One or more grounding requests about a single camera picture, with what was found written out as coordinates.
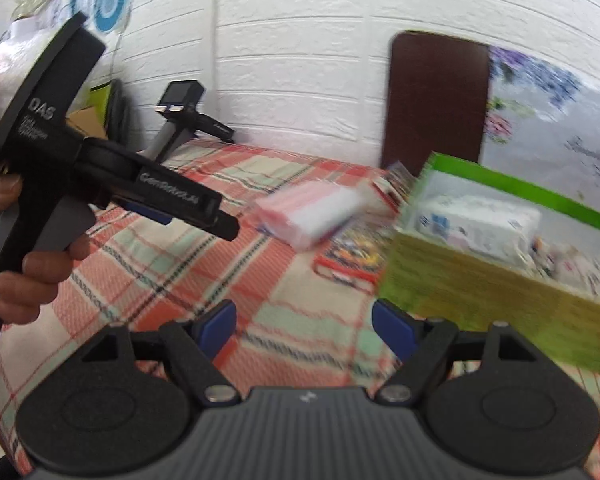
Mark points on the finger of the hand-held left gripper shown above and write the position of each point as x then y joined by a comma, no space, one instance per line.
180,192
150,212

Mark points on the black flat case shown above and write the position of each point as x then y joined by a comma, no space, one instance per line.
117,112

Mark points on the white plastic bag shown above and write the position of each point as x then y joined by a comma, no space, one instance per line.
17,50

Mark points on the white crinkled packet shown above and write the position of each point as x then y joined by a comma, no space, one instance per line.
575,270

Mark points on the idle black hand-held gripper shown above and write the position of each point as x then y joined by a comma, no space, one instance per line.
182,102

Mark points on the brown cardboard box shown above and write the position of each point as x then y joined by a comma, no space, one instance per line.
87,122

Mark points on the white blue printed packet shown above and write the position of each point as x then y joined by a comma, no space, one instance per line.
480,227

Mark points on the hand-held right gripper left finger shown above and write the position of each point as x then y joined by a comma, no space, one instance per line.
215,330

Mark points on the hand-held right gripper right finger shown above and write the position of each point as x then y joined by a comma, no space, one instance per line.
392,330

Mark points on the person's left hand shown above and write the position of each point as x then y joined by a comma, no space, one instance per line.
35,280

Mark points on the pink white packet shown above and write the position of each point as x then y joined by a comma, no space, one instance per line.
305,215

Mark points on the red printed packet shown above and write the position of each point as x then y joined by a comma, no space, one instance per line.
392,192

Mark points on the colourful red edged packet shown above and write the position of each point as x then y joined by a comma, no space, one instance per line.
352,260

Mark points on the dark brown board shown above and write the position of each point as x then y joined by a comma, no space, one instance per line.
435,100

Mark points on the green cardboard box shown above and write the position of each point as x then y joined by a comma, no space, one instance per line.
455,290

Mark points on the floral printed cloth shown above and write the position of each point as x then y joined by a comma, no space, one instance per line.
555,125

